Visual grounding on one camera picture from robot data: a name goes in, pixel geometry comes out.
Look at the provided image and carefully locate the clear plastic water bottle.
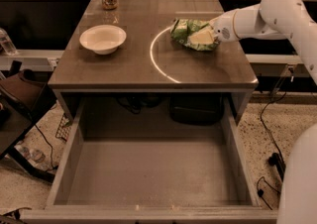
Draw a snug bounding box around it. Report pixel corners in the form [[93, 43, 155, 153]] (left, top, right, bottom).
[[0, 28, 18, 56]]

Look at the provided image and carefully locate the dark office chair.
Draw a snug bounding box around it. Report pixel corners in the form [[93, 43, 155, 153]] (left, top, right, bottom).
[[0, 60, 56, 182]]

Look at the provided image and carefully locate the plastic bottle on floor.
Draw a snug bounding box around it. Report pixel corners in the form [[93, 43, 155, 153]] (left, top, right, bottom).
[[15, 145, 50, 171]]

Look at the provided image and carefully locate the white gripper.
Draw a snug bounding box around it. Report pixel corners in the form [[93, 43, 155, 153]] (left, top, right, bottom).
[[188, 10, 239, 45]]

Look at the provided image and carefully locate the black bag under table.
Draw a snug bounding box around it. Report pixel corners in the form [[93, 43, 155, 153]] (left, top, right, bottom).
[[169, 93, 224, 126]]

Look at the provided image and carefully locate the green jalapeno chip bag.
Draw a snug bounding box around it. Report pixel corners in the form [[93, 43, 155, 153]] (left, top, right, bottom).
[[170, 19, 219, 52]]

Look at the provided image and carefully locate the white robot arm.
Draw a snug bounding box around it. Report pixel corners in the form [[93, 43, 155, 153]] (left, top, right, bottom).
[[208, 0, 317, 224]]

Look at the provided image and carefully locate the white paper bowl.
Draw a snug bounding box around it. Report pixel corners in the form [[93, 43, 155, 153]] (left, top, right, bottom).
[[79, 25, 127, 55]]

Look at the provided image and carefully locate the grey open drawer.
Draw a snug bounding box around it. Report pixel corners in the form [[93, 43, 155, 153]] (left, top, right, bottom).
[[22, 98, 277, 224]]

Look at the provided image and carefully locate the grey cabinet table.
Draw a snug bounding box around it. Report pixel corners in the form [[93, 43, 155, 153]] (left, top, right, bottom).
[[50, 0, 258, 118]]

